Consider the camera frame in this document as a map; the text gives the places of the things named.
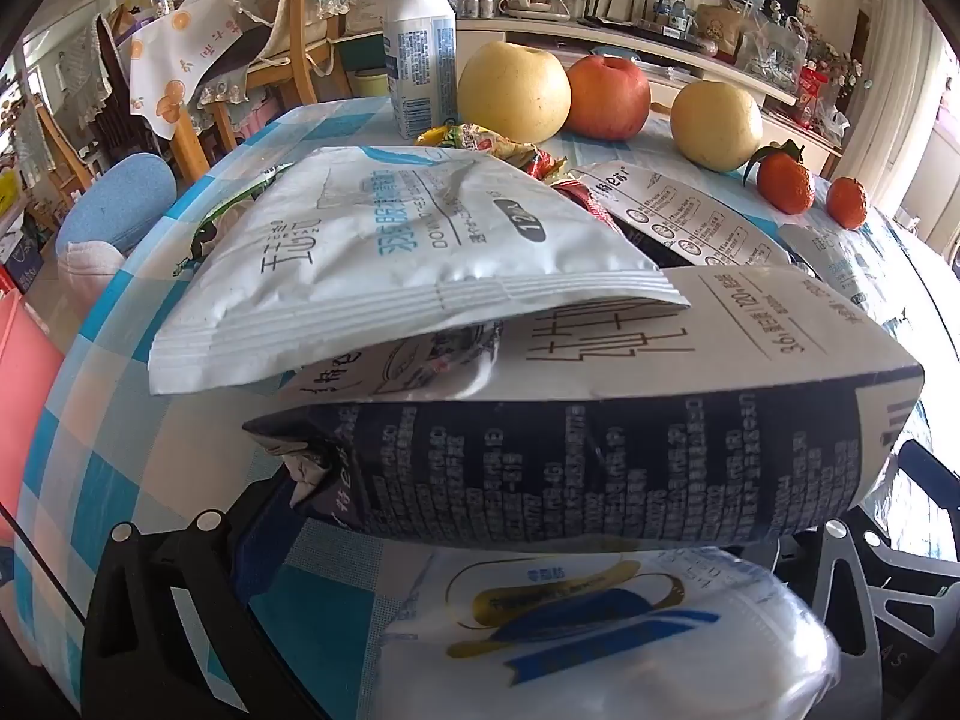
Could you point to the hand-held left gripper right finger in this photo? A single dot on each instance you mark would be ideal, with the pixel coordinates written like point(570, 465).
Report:
point(851, 615)

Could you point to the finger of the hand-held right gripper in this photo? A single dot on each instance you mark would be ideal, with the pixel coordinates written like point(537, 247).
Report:
point(926, 476)
point(911, 577)

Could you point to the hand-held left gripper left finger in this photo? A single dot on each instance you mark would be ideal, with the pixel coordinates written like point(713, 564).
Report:
point(232, 532)

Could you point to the pink plastic basin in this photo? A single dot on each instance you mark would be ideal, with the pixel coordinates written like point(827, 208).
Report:
point(26, 405)

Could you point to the white plastic pack blue print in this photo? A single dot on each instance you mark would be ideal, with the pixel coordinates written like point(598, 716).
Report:
point(600, 645)

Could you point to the large black-white snack bag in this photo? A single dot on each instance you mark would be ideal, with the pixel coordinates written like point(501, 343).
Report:
point(600, 457)

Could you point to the large white blue-print pouch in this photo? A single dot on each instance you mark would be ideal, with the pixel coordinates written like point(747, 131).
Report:
point(390, 270)

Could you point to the red snack packet gold edge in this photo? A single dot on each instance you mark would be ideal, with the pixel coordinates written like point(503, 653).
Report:
point(546, 163)

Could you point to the blue white checked tablecloth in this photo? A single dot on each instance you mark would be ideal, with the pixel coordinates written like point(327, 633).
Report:
point(112, 405)

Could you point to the small tangerine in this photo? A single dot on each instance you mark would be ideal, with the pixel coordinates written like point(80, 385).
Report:
point(847, 202)

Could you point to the person's leg with blue slipper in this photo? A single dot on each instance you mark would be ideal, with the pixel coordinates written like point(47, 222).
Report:
point(90, 266)

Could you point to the tangerine with leaf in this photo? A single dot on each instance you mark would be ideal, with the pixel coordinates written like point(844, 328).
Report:
point(786, 184)

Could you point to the blue cushioned stool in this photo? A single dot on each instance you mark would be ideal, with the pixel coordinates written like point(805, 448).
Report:
point(120, 195)

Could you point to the black white printed packet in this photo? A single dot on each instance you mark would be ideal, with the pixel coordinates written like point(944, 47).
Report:
point(675, 217)

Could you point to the cream curtain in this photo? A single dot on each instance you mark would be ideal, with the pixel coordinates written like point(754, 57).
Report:
point(892, 90)

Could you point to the small yellow pear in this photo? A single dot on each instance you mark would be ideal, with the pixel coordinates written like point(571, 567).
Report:
point(716, 127)

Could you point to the plain wooden chair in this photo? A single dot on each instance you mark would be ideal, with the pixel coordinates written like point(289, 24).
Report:
point(64, 146)

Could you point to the artificial flower bunch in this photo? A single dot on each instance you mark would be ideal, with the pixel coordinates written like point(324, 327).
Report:
point(836, 64)

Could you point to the clear plastic bag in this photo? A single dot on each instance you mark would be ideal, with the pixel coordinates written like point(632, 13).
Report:
point(772, 49)

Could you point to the yellow green snack wrapper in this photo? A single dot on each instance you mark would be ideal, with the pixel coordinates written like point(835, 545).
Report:
point(465, 139)

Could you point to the light green waste bin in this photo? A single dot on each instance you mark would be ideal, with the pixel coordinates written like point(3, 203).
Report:
point(371, 82)

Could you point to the dark chair grey lace cover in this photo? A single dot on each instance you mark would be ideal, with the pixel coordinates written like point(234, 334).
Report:
point(82, 75)

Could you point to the orange print tablecloth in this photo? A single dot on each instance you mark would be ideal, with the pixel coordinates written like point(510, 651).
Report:
point(195, 45)

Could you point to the beige cartoon bag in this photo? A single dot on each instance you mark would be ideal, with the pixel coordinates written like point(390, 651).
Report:
point(718, 30)

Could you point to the red apple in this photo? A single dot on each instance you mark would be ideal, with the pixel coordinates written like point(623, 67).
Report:
point(609, 97)

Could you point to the white milk bottle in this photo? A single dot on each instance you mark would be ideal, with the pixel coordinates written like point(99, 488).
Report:
point(420, 52)

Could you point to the large yellow pear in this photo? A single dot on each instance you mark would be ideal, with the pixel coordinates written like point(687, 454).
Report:
point(514, 94)

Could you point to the small water bottle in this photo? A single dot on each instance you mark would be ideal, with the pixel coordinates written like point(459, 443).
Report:
point(664, 7)
point(681, 15)

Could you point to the cream fabric chair cover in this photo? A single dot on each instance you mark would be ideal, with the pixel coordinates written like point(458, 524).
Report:
point(281, 7)

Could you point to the white printed carton box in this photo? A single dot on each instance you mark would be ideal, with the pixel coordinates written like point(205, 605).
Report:
point(367, 11)

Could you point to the black router with antennas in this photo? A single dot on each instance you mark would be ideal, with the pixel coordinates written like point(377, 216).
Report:
point(611, 11)

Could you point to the row of small glass bottles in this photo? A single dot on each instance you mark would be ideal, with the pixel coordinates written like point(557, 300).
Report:
point(472, 4)

